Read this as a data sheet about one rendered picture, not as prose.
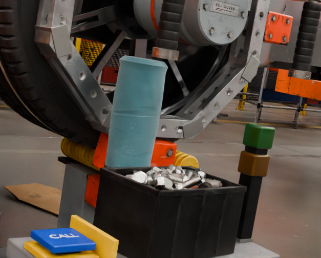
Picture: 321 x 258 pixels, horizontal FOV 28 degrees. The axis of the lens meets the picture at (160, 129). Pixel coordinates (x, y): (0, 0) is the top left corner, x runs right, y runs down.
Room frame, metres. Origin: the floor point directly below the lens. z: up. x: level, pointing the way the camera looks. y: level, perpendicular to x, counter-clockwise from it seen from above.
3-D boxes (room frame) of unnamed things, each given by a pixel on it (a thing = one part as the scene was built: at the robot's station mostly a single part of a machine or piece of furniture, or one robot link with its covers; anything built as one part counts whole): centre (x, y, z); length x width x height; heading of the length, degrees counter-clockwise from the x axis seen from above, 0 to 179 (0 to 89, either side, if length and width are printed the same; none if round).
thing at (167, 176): (1.01, -0.04, 0.51); 0.20 x 0.14 x 0.13; 134
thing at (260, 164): (1.12, -0.17, 0.59); 0.04 x 0.04 x 0.04; 39
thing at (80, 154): (1.47, 0.14, 0.49); 0.29 x 0.06 x 0.06; 39
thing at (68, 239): (0.89, 0.11, 0.47); 0.07 x 0.07 x 0.02; 39
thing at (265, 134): (1.12, -0.17, 0.64); 0.04 x 0.04 x 0.04; 39
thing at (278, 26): (1.54, -0.21, 0.85); 0.09 x 0.08 x 0.07; 129
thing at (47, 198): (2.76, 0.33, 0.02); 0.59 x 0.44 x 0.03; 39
